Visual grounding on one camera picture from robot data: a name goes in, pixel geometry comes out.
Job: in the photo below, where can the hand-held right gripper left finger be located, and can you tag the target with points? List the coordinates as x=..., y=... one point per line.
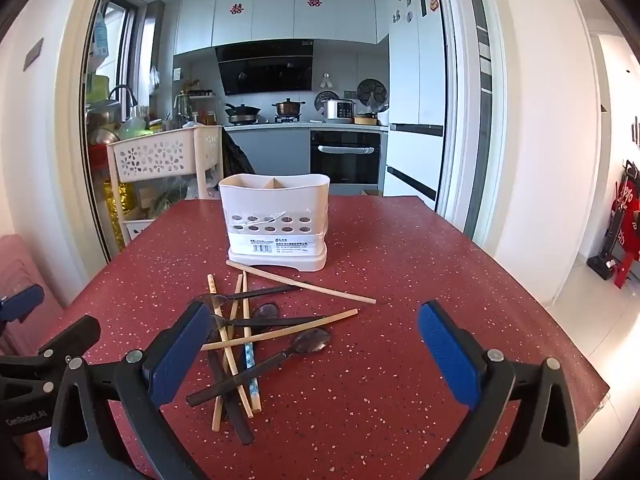
x=175, y=355

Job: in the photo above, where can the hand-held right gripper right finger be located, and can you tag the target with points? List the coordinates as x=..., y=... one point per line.
x=447, y=355

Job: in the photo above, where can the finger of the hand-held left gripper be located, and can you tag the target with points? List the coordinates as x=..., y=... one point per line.
x=70, y=335
x=20, y=304

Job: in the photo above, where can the plain bamboo chopstick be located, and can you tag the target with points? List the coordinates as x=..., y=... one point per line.
x=239, y=375
x=320, y=321
x=218, y=410
x=300, y=284

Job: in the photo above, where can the patterned bamboo chopstick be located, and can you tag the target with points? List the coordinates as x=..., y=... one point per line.
x=252, y=360

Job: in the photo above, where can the wooden spoon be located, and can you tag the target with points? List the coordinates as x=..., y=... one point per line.
x=235, y=410

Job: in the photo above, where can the white plastic utensil holder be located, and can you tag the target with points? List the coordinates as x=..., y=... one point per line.
x=275, y=210

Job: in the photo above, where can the gold foil bag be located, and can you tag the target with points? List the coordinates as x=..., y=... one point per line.
x=114, y=210

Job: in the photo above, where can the green vegetables in bag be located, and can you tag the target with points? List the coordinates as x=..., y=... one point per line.
x=167, y=195

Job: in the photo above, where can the upright vacuum cleaner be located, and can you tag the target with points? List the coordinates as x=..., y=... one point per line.
x=605, y=260

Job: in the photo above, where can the beige plastic storage cart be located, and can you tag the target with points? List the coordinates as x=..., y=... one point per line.
x=155, y=155

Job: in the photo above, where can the black plastic bag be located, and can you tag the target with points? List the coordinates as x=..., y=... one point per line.
x=237, y=160

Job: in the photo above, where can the steel pots by sink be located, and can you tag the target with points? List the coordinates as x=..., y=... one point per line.
x=102, y=115

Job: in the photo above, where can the black built-in oven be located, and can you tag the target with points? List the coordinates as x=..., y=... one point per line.
x=345, y=165

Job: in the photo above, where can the grey base cabinets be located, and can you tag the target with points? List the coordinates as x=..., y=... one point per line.
x=280, y=155

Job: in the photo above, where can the red hanging garment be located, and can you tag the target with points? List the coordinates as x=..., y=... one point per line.
x=627, y=210

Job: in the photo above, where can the curved kitchen faucet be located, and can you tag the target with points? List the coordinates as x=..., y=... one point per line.
x=122, y=89

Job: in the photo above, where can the round wooden steamer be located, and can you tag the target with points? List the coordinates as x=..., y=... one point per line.
x=366, y=120

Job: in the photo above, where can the gas stove top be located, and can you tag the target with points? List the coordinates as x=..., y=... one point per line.
x=265, y=121

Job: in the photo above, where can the spice rack with bottles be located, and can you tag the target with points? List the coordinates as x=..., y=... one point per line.
x=200, y=105

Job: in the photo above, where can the black wok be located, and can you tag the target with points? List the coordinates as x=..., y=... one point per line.
x=242, y=110

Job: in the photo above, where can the silver rice cooker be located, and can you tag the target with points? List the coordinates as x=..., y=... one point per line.
x=338, y=111

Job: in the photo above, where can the brown cooking pot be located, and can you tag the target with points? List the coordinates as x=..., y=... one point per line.
x=288, y=108

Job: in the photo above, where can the white refrigerator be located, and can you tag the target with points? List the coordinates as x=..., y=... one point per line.
x=415, y=85

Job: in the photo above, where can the blue and white carton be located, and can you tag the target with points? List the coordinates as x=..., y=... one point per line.
x=101, y=35

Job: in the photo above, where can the black range hood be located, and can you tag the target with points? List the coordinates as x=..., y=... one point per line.
x=265, y=67

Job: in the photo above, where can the white upper kitchen cabinets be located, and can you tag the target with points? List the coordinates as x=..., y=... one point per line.
x=280, y=15

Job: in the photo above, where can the round black segmented wall plate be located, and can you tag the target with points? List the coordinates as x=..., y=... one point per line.
x=372, y=92

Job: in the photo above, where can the round dark wall trivet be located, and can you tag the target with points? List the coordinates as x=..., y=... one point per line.
x=322, y=97

